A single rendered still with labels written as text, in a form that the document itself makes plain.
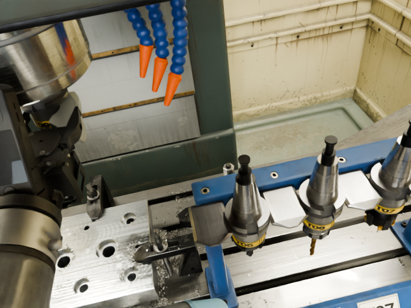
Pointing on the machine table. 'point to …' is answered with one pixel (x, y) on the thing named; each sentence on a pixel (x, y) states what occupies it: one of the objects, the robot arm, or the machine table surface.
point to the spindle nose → (44, 60)
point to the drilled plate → (93, 263)
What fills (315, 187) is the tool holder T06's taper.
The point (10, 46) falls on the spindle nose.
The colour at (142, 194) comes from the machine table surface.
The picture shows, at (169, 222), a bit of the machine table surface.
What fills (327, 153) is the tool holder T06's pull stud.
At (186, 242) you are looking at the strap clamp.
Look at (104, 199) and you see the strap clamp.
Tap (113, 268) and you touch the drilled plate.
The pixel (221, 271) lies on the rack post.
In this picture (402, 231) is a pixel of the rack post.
